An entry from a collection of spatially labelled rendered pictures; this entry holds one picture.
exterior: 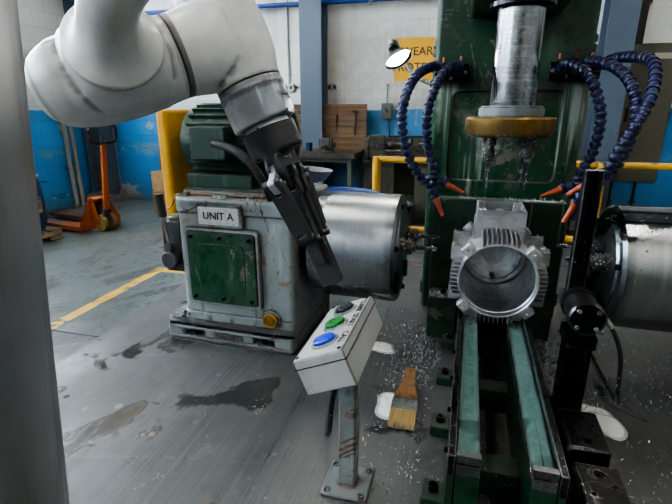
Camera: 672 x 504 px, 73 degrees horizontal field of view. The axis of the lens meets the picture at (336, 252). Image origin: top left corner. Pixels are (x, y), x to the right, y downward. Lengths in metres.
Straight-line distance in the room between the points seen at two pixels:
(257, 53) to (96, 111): 0.20
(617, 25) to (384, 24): 2.52
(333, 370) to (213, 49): 0.41
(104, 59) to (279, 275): 0.62
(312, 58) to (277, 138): 5.47
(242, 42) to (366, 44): 5.65
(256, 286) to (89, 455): 0.44
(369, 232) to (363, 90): 5.30
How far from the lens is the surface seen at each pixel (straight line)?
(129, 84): 0.56
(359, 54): 6.25
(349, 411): 0.68
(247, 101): 0.61
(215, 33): 0.62
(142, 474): 0.85
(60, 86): 0.59
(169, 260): 1.15
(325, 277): 0.66
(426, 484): 0.76
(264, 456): 0.83
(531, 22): 1.03
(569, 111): 1.26
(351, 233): 0.97
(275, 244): 1.01
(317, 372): 0.57
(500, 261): 1.16
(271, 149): 0.61
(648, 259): 0.99
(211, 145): 1.06
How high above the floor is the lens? 1.35
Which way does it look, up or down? 17 degrees down
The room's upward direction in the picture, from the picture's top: straight up
